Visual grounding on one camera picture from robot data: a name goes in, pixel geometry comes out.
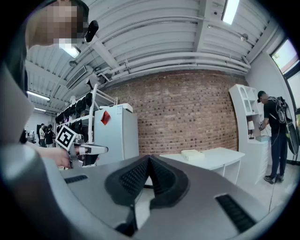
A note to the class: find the white ceiling pipes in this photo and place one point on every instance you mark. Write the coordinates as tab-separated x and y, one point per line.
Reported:
175	62

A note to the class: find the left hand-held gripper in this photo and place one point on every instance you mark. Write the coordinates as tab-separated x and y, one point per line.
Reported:
66	137

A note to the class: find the black oval panel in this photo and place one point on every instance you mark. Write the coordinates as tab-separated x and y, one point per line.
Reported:
294	140

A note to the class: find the red paper tag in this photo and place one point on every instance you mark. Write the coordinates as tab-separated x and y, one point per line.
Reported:
105	117

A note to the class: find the cream flat box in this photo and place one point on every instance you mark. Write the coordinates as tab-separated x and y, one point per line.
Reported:
192	154

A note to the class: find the black head camera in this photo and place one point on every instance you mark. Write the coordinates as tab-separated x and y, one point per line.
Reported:
91	30

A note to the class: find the person's left forearm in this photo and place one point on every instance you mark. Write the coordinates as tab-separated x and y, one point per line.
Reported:
44	151

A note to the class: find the person's left hand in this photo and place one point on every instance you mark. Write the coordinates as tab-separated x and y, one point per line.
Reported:
62	159

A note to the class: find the pale teal box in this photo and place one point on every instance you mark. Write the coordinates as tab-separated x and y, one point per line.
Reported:
262	138

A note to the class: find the white display cabinet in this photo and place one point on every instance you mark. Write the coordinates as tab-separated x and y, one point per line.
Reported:
241	131

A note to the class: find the ceiling air conditioner unit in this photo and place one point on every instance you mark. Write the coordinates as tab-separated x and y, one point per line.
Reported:
76	76

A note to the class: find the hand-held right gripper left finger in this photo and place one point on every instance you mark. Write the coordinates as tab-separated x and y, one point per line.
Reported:
93	194

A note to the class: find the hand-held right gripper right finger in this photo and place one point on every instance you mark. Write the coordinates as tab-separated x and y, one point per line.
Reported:
199	204

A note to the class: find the white refrigerator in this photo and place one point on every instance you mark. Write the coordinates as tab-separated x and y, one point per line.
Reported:
112	140

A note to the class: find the small table lamp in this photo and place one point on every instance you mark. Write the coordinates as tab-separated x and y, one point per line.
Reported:
250	125

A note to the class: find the row of black bags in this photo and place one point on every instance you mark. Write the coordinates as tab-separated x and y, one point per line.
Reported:
88	99

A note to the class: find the ceiling light panel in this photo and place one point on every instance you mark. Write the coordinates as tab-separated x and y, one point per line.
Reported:
230	11
40	109
70	50
38	95

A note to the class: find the person's head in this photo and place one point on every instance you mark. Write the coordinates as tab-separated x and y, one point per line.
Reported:
47	30

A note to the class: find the white flat appliance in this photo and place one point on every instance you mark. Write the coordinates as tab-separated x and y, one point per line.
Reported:
126	107

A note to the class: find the person's black shirt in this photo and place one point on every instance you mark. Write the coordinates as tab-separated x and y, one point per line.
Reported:
16	65

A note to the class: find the white curved table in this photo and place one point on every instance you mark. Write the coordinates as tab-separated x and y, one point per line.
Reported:
218	159

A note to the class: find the white metal shelf rack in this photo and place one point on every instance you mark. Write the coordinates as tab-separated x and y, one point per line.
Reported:
95	98

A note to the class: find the round ceiling detector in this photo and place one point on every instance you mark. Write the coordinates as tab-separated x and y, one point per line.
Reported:
73	63

